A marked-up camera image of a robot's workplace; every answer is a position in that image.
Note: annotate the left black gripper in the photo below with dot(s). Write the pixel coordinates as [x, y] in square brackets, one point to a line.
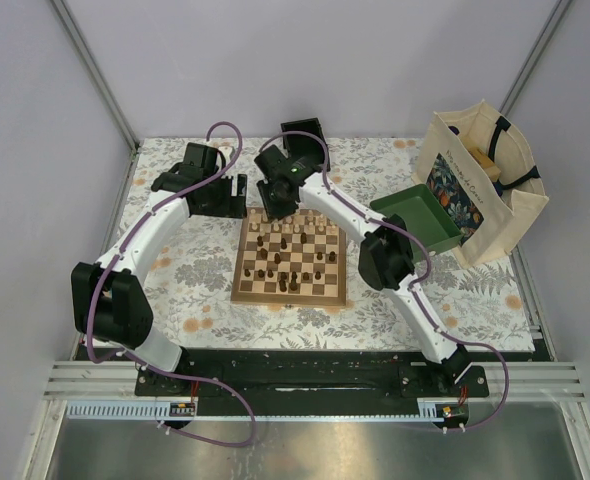
[233, 207]

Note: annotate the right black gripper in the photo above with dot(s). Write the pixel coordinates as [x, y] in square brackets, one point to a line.
[273, 211]

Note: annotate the wooden chess board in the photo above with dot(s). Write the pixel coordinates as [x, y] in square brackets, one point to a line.
[298, 261]

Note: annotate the green metal tray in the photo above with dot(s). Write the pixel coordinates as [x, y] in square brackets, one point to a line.
[424, 217]

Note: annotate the cream canvas tote bag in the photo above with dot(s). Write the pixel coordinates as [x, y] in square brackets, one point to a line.
[492, 216]

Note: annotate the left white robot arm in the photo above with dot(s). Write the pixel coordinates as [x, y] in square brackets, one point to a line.
[109, 302]

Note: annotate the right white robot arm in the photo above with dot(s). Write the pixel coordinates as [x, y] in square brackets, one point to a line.
[385, 249]

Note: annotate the black plastic bin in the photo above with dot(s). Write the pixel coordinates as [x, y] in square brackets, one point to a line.
[296, 143]

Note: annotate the wooden box in bag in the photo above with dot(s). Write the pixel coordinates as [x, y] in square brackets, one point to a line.
[484, 161]

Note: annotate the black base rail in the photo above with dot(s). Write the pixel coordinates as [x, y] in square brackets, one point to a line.
[406, 374]

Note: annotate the white slotted cable duct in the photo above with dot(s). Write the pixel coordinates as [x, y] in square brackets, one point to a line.
[218, 409]

